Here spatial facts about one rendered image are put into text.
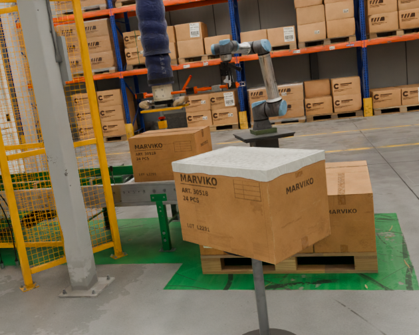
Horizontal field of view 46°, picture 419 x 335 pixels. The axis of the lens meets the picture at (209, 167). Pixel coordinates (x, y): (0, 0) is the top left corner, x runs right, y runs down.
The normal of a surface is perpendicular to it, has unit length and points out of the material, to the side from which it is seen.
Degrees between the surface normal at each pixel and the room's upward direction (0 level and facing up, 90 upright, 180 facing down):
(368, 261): 90
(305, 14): 90
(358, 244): 90
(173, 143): 90
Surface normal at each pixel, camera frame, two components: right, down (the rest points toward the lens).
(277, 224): 0.68, 0.06
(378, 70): -0.17, 0.22
